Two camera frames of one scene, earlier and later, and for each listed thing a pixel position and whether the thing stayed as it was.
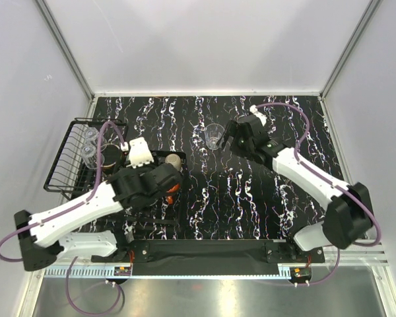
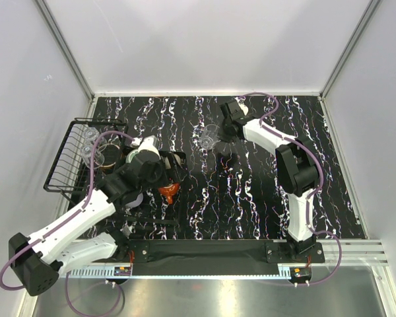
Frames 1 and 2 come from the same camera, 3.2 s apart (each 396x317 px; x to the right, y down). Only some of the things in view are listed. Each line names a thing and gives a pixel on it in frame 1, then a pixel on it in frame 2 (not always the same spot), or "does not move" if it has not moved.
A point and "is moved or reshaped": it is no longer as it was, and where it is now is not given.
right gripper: (232, 130) → (224, 137)
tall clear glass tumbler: (214, 133) is moved or reshaped
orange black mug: (172, 193) does not move
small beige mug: (175, 160) does not move
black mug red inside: (111, 154) does not move
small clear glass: (89, 154) does not move
